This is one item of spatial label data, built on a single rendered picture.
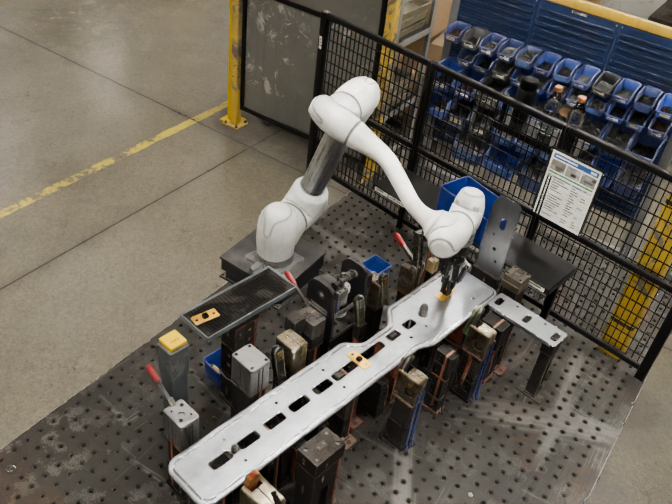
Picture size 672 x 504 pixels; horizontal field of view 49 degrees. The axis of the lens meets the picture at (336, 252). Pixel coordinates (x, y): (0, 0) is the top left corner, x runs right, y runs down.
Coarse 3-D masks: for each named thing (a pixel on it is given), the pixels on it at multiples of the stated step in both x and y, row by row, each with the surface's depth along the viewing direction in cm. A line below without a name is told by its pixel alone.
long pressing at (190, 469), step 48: (432, 288) 274; (480, 288) 277; (384, 336) 251; (432, 336) 254; (288, 384) 230; (336, 384) 232; (240, 432) 214; (288, 432) 216; (192, 480) 200; (240, 480) 202
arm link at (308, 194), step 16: (352, 80) 260; (368, 80) 262; (368, 96) 257; (368, 112) 259; (320, 144) 279; (336, 144) 274; (320, 160) 282; (336, 160) 281; (304, 176) 294; (320, 176) 287; (288, 192) 301; (304, 192) 295; (320, 192) 295; (304, 208) 297; (320, 208) 301
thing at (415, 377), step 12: (408, 372) 233; (420, 372) 234; (396, 384) 238; (408, 384) 233; (420, 384) 231; (396, 396) 240; (408, 396) 237; (420, 396) 237; (396, 408) 244; (408, 408) 239; (420, 408) 241; (396, 420) 247; (408, 420) 243; (384, 432) 254; (396, 432) 249; (408, 432) 248; (396, 444) 252; (408, 444) 253
